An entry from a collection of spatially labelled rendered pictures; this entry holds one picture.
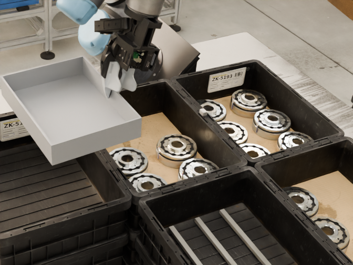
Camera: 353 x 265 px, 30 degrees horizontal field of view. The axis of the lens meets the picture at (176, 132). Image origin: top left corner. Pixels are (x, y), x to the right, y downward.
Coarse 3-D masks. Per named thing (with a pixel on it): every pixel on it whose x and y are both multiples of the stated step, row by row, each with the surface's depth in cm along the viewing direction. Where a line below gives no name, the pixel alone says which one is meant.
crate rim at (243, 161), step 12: (144, 84) 176; (156, 84) 177; (168, 84) 177; (180, 96) 172; (192, 108) 168; (204, 120) 165; (216, 132) 161; (228, 144) 158; (108, 156) 150; (240, 156) 154; (228, 168) 150; (180, 180) 145; (192, 180) 146; (132, 192) 141; (144, 192) 141; (156, 192) 141
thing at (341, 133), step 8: (232, 64) 188; (240, 64) 189; (248, 64) 190; (200, 72) 183; (208, 72) 184; (272, 72) 187; (280, 80) 184; (288, 88) 181; (296, 96) 178; (304, 104) 176; (320, 112) 173; (328, 120) 170; (216, 128) 163; (336, 128) 167; (224, 136) 160; (328, 136) 164; (336, 136) 165; (232, 144) 158; (304, 144) 161; (312, 144) 161; (240, 152) 156; (280, 152) 158; (288, 152) 157; (248, 160) 153; (256, 160) 154
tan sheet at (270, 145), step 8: (224, 104) 190; (232, 112) 187; (232, 120) 183; (240, 120) 184; (248, 120) 184; (248, 128) 181; (248, 136) 178; (256, 136) 178; (256, 144) 176; (264, 144) 176; (272, 144) 176; (272, 152) 173
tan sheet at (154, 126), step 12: (144, 120) 179; (156, 120) 180; (168, 120) 180; (144, 132) 175; (156, 132) 175; (168, 132) 176; (180, 132) 176; (120, 144) 170; (132, 144) 170; (144, 144) 171; (156, 144) 171; (156, 168) 163; (168, 168) 164; (168, 180) 160
